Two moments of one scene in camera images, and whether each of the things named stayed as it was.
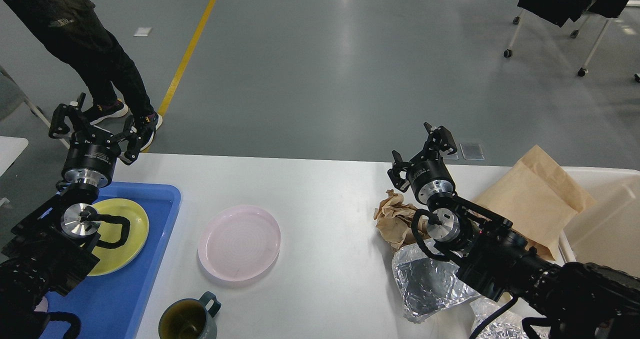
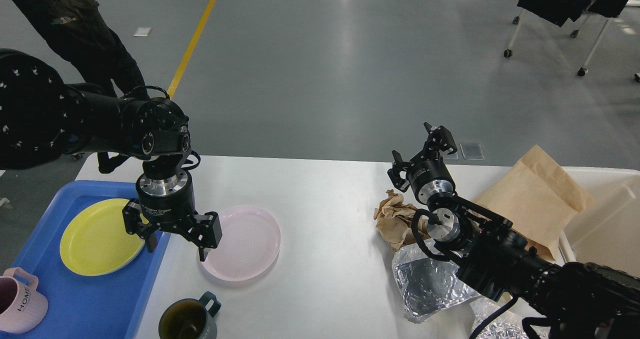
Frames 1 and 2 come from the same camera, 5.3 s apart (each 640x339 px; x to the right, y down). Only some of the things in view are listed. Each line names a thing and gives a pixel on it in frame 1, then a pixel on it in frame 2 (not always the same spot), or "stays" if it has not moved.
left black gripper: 93,153 -> 169,203
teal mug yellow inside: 190,318 stays
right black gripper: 430,176 stays
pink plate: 239,242 stays
